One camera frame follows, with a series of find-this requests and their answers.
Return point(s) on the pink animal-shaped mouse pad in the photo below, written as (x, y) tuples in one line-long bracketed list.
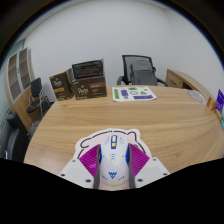
[(90, 138)]

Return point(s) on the wooden side desk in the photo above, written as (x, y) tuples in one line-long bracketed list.
[(181, 80)]

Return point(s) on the grey backpack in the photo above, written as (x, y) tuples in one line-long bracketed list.
[(143, 73)]

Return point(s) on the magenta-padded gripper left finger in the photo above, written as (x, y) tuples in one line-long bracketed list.
[(76, 173)]

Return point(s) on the white blue yellow computer mouse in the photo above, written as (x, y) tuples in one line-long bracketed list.
[(114, 163)]

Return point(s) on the wooden shelf unit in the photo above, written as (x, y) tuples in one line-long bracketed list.
[(16, 76)]

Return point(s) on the purple upright card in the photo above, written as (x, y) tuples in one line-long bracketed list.
[(220, 101)]

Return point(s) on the dark padded office chair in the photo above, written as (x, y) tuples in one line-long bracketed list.
[(11, 136)]

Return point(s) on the black cardboard box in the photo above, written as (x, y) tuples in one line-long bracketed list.
[(87, 69)]

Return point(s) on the black mesh office chair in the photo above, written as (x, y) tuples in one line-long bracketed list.
[(126, 66)]

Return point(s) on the small black chair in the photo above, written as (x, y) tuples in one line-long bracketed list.
[(36, 90)]

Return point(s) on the white green purple printed sheet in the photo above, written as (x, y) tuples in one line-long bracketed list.
[(134, 93)]

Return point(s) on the narrow brown cardboard box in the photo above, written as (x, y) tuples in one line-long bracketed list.
[(61, 86)]

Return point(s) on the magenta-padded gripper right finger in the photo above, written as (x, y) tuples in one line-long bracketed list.
[(150, 172)]

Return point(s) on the wide brown cardboard box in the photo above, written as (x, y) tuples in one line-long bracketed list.
[(89, 88)]

